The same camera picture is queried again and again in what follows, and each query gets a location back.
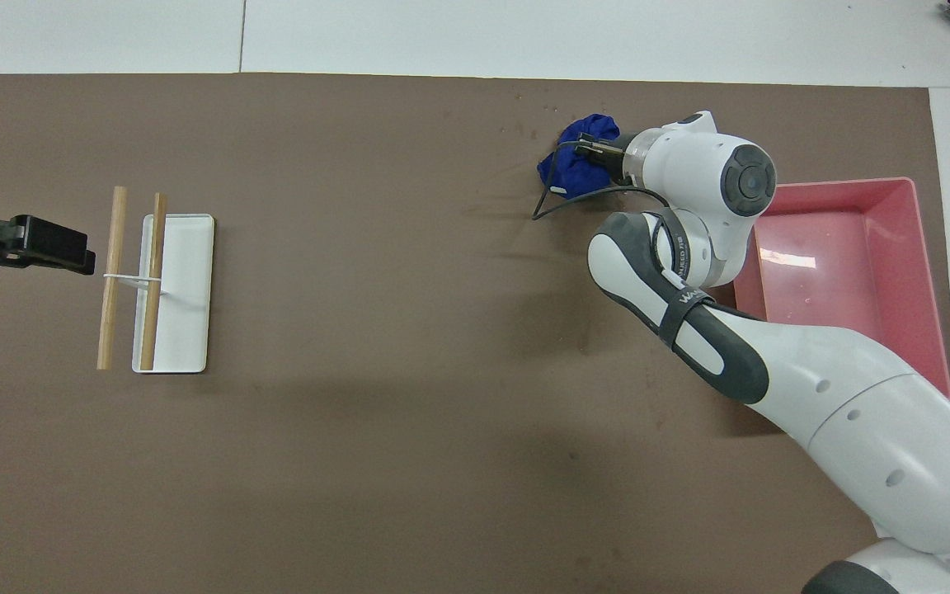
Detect wooden rack rod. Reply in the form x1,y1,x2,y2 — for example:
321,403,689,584
139,193,168,371
97,186,128,370

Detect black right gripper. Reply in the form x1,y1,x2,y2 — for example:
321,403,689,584
577,134,633,177

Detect pink plastic bin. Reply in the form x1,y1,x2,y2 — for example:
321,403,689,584
731,177,950,402

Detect white towel rack base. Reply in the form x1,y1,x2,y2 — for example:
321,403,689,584
132,214,215,375

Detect blue towel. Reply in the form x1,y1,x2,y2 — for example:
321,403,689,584
536,113,621,201

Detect brown table mat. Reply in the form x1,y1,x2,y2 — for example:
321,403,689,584
0,73,950,594

